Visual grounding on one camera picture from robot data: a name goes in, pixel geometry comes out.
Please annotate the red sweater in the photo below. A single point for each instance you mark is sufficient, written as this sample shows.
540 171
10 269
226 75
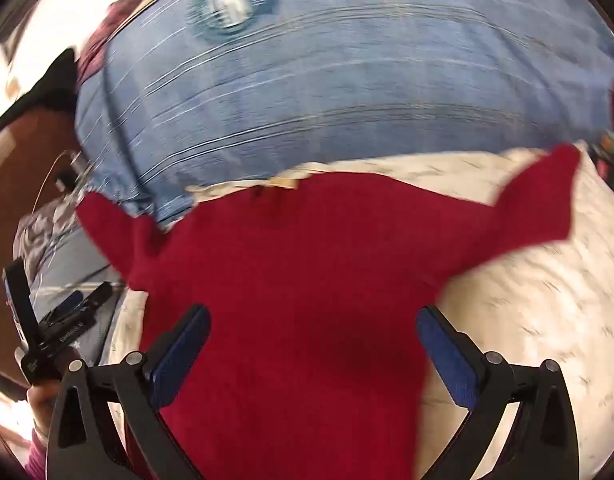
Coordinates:
297 270

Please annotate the person's left hand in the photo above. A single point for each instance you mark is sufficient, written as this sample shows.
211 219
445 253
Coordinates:
41 400

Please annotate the blue plaid bedsheet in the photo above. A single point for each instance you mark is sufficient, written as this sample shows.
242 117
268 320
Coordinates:
337 85

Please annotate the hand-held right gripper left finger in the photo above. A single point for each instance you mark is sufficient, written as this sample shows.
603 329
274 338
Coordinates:
184 355

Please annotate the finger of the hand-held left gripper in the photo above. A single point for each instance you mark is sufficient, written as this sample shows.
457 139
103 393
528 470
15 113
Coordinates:
69 306
96 297

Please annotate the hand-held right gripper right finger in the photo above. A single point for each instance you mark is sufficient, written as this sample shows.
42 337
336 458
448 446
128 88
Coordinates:
449 360

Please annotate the white leaf-print pillow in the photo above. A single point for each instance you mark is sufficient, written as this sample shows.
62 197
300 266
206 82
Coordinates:
527 310

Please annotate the grey floral cloth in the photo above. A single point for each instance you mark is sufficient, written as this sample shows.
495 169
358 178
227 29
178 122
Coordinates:
34 240

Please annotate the black object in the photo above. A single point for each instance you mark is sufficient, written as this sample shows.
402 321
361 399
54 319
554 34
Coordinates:
47 90

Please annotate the red colourful object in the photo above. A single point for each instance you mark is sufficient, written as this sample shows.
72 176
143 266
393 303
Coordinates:
612 155

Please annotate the brown wooden furniture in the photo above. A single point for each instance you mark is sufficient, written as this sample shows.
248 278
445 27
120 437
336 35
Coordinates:
17 175

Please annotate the person's left forearm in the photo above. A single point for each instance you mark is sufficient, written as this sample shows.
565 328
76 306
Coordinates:
39 442

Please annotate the dark red patterned cloth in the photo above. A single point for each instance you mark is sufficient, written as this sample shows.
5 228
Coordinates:
107 30

